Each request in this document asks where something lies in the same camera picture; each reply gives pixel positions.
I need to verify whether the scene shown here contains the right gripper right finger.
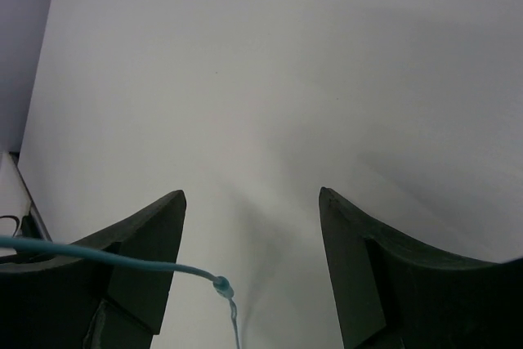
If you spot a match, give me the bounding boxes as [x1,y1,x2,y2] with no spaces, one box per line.
[319,188,522,348]

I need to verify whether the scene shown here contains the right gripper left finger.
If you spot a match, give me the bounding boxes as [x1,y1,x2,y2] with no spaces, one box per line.
[0,190,188,349]

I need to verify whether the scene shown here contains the teal earbud cable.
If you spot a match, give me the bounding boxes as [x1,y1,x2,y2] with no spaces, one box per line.
[0,235,243,349]

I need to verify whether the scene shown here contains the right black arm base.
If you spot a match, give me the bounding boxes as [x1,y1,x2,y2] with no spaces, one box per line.
[1,214,46,264]

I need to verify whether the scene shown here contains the aluminium rail front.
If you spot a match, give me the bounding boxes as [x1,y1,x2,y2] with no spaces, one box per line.
[6,152,51,240]

